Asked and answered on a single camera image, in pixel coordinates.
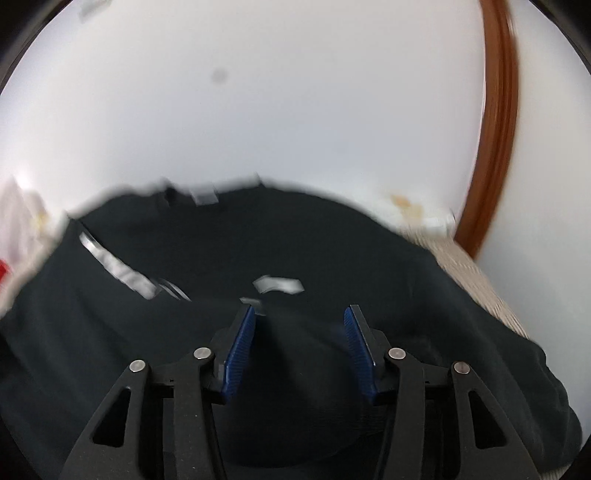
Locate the beige striped bed cover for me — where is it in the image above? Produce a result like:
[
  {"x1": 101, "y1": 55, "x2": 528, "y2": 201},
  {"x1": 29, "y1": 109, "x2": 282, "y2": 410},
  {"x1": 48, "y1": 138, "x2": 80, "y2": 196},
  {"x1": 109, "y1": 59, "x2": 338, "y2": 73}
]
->
[{"x1": 406, "y1": 228, "x2": 539, "y2": 342}]

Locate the white plastic bag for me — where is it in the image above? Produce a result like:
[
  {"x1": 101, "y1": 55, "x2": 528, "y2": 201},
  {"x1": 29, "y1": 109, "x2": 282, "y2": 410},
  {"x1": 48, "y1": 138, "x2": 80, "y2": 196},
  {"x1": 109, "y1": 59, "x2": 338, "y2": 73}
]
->
[{"x1": 0, "y1": 178, "x2": 70, "y2": 319}]

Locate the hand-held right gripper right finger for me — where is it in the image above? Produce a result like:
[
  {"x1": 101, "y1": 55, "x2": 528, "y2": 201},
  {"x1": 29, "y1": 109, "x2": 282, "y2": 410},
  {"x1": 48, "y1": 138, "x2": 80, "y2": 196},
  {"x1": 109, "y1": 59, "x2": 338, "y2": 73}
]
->
[{"x1": 343, "y1": 305, "x2": 541, "y2": 480}]

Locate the black shirt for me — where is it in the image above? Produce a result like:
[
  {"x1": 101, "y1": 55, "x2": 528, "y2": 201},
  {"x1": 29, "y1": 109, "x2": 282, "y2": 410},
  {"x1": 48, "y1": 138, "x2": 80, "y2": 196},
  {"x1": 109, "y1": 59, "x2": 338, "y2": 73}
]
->
[{"x1": 0, "y1": 182, "x2": 583, "y2": 480}]

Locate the white roll with yellow print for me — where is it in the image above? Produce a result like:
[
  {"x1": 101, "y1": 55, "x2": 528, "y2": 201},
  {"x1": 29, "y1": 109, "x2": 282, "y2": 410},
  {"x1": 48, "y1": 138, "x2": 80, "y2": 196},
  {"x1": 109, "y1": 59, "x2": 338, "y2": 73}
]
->
[{"x1": 379, "y1": 191, "x2": 458, "y2": 236}]

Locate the brown wooden frame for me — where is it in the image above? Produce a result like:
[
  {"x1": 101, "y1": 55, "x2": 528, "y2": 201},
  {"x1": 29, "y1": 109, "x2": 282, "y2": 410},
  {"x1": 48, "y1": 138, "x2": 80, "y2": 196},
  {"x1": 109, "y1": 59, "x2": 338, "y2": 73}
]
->
[{"x1": 455, "y1": 0, "x2": 520, "y2": 259}]

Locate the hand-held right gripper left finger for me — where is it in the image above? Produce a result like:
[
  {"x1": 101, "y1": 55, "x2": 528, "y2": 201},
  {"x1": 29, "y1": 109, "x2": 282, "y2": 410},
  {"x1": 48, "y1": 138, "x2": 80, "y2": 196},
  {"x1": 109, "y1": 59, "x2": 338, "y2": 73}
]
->
[{"x1": 58, "y1": 305, "x2": 257, "y2": 480}]

